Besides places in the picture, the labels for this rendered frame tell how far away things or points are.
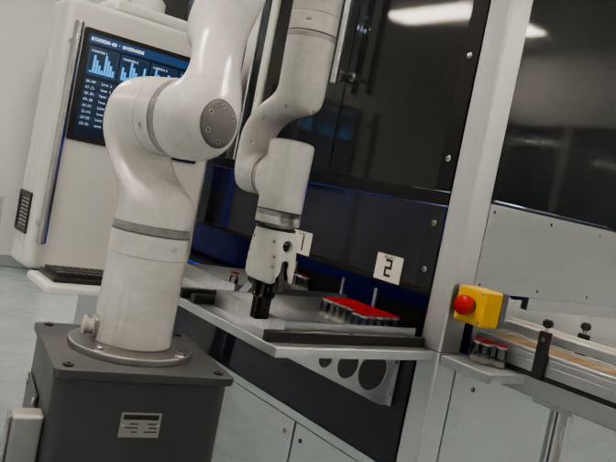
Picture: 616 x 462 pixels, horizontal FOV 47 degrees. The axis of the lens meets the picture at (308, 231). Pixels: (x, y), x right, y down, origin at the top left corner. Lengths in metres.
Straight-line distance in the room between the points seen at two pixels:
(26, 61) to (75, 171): 4.70
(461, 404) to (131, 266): 0.83
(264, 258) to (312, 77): 0.34
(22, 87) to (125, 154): 5.63
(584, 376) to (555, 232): 0.41
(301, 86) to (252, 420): 1.05
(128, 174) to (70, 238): 1.02
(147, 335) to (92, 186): 1.06
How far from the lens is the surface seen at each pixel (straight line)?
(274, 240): 1.28
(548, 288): 1.74
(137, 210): 1.07
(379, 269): 1.63
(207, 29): 1.11
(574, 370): 1.44
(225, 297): 1.48
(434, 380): 1.51
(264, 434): 1.98
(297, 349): 1.27
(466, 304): 1.41
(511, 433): 1.78
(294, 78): 1.29
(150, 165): 1.13
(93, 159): 2.10
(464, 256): 1.49
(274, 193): 1.28
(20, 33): 6.75
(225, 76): 1.08
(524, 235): 1.63
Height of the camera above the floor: 1.15
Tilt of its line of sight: 3 degrees down
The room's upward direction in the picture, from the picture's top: 11 degrees clockwise
